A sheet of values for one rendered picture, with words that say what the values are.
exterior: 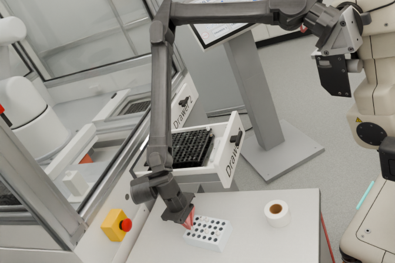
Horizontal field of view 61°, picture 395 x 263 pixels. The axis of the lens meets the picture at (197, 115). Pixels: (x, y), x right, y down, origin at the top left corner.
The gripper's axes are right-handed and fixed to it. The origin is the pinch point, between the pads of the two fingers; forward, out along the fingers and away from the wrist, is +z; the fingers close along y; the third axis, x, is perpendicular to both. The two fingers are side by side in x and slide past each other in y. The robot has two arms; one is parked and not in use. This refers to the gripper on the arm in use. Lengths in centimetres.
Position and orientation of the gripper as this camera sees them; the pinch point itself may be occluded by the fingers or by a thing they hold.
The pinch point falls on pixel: (188, 225)
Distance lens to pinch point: 106.4
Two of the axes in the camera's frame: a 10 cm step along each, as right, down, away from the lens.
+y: -4.5, 5.8, -6.8
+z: 3.5, 8.1, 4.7
